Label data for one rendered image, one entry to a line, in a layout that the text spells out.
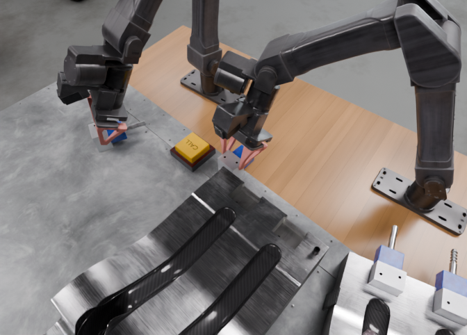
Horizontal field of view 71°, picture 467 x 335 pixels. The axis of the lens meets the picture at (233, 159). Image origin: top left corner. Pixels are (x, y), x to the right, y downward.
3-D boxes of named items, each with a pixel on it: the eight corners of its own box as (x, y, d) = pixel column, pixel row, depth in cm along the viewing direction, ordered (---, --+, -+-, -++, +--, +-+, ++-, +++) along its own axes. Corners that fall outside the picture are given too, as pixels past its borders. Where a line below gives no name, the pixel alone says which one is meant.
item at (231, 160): (255, 141, 84) (256, 127, 80) (269, 152, 82) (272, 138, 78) (218, 171, 79) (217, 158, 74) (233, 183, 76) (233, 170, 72)
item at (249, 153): (238, 178, 71) (255, 143, 66) (215, 160, 74) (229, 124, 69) (256, 171, 76) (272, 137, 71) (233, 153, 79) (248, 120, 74)
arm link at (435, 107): (415, 189, 67) (408, 48, 46) (418, 164, 70) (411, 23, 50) (452, 191, 63) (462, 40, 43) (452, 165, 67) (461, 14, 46)
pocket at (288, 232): (283, 222, 65) (286, 214, 62) (306, 240, 63) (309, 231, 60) (269, 238, 63) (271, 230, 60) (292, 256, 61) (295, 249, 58)
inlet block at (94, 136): (144, 123, 88) (140, 108, 83) (150, 135, 85) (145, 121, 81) (95, 138, 85) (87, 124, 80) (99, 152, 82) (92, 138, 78)
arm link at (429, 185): (428, 178, 61) (461, 188, 60) (430, 144, 66) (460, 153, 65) (413, 195, 66) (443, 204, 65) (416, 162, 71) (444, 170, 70)
